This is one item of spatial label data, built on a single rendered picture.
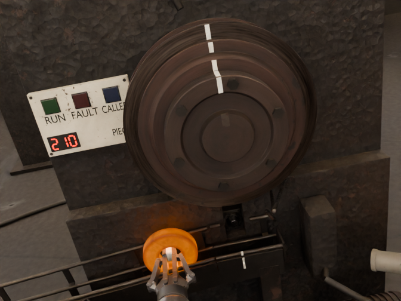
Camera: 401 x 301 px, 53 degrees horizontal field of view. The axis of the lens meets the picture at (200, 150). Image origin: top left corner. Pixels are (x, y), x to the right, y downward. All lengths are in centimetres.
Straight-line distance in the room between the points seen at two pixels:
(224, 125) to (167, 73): 17
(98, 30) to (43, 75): 18
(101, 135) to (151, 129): 23
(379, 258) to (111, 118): 80
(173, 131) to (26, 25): 46
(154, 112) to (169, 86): 7
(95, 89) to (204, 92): 34
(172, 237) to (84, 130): 38
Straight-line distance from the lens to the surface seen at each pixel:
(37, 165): 394
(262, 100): 89
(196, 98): 86
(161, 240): 115
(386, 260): 121
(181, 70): 90
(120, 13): 106
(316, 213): 117
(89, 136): 113
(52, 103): 111
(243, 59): 90
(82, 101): 110
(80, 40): 108
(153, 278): 110
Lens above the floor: 149
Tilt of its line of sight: 26 degrees down
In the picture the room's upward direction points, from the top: 11 degrees counter-clockwise
